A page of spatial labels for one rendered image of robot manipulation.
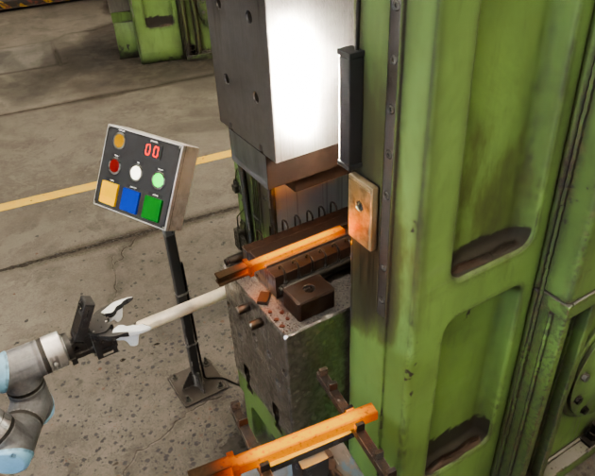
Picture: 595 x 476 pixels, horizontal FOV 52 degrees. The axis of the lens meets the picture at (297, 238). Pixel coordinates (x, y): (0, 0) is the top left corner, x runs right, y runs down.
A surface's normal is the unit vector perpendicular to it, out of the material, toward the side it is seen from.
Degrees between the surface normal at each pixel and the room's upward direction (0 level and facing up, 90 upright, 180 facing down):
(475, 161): 89
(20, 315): 0
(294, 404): 90
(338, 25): 90
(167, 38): 90
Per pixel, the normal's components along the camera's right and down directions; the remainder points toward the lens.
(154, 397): -0.04, -0.82
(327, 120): 0.53, 0.47
